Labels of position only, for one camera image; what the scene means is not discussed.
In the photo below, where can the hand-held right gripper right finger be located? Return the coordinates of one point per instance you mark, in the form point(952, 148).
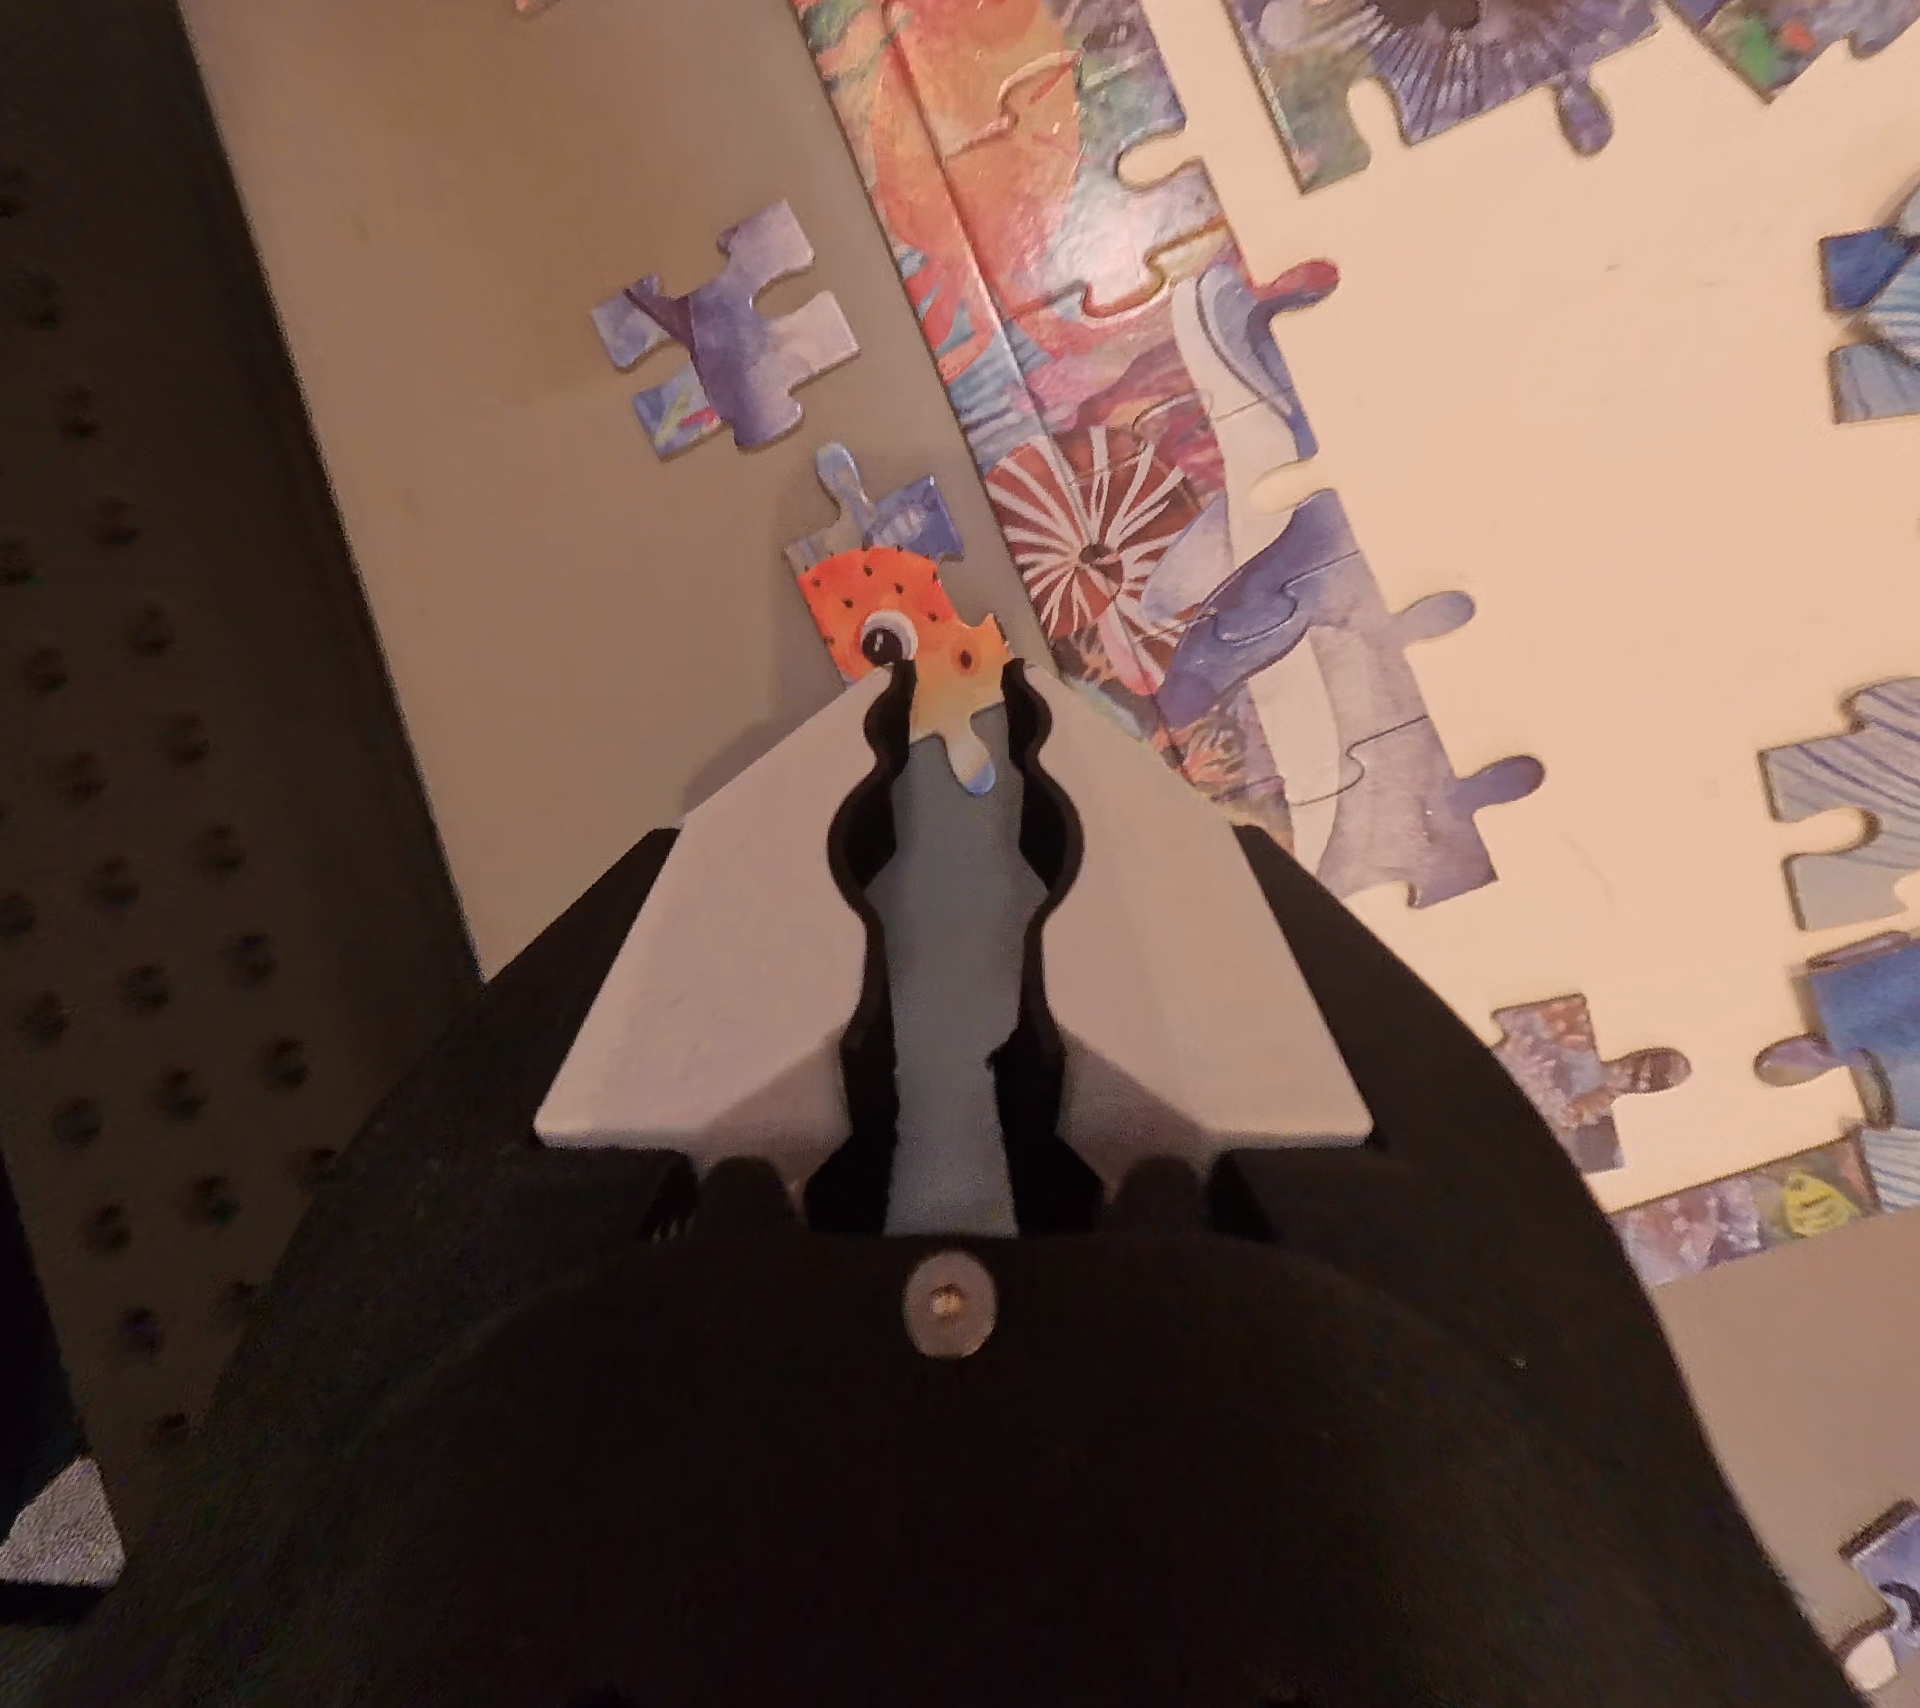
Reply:
point(1201, 988)

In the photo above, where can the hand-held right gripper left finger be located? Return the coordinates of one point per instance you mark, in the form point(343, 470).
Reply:
point(705, 988)

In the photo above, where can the purple white sail puzzle piece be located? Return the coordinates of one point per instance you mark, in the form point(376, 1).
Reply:
point(1410, 838)

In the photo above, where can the lavender white whale puzzle piece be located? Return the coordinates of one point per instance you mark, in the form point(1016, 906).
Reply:
point(1381, 672)

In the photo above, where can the lavender coral puzzle piece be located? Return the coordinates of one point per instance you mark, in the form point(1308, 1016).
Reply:
point(1561, 1063)

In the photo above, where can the orange print puzzle piece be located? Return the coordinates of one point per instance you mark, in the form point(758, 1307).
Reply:
point(931, 642)

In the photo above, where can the sea print puzzle board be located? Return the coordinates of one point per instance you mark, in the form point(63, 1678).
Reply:
point(1574, 463)

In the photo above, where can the urchin green coral puzzle piece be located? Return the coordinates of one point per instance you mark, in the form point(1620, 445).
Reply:
point(1291, 72)

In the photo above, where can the dark blue fin puzzle piece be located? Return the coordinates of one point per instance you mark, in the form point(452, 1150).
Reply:
point(1244, 613)

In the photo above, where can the purple blue white puzzle piece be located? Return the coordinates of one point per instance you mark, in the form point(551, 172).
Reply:
point(721, 343)

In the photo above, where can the red tipped tail puzzle piece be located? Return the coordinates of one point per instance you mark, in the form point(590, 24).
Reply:
point(1231, 343)

